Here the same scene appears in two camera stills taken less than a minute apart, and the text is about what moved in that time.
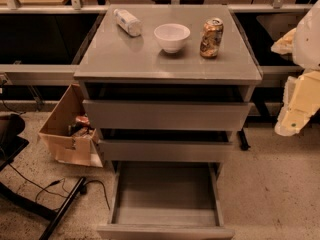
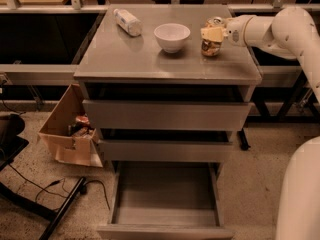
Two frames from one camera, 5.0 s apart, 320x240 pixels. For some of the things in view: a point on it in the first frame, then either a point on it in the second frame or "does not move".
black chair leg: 63,209 does not move
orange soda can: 211,38 does not move
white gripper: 307,40 → 236,31
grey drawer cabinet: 168,83 does not move
